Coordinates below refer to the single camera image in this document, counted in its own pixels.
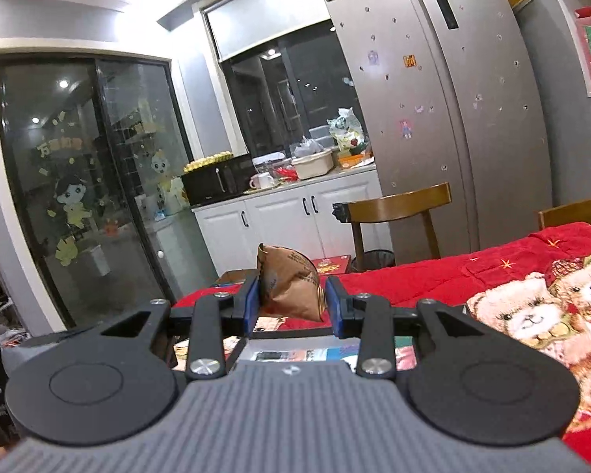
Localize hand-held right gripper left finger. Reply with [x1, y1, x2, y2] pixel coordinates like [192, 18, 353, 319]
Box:
[98, 275, 261, 382]

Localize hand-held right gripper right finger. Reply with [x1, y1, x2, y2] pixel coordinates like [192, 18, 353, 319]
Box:
[325, 276, 483, 382]

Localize brown snack packet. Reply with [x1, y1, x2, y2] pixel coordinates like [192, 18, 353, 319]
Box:
[256, 243, 326, 321]

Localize black shallow box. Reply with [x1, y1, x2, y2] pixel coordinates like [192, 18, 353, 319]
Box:
[173, 328, 419, 372]

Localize red flat box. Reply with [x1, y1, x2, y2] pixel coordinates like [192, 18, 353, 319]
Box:
[309, 255, 351, 275]

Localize black mesh trash bin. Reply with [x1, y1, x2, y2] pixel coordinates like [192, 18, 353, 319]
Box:
[351, 249, 396, 273]

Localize white kitchen cabinet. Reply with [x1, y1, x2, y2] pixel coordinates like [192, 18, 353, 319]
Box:
[192, 165, 397, 281]

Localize wooden chair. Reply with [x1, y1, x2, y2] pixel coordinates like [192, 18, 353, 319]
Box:
[538, 192, 591, 231]
[345, 182, 453, 273]

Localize black microwave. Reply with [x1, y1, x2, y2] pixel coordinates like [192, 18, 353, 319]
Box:
[181, 155, 254, 207]

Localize red bear printed blanket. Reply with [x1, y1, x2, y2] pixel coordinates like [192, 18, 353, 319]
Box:
[170, 222, 591, 464]

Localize beige plastic basin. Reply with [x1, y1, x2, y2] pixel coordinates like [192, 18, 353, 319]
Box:
[292, 150, 335, 181]

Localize box of gold chocolates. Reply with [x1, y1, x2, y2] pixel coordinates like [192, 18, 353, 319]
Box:
[183, 152, 234, 173]

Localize orange food packet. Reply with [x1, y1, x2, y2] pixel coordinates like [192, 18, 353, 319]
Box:
[337, 150, 376, 168]

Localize white trash bin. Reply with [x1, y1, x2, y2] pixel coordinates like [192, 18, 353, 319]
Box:
[85, 245, 112, 277]

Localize grey plastic bag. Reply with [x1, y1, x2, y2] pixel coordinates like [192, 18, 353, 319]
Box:
[293, 135, 328, 158]

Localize clear plastic containers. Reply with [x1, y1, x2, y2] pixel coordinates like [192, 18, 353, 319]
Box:
[308, 125, 338, 149]

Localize green white plastic bag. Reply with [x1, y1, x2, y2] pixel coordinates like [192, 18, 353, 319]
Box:
[327, 107, 368, 155]

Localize sliding glass door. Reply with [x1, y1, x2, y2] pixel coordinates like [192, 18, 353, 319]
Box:
[0, 38, 212, 328]

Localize dark kitchen window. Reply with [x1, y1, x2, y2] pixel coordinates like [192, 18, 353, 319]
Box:
[201, 0, 370, 158]

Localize silver refrigerator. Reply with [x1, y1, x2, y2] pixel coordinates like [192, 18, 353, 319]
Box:
[323, 0, 552, 262]

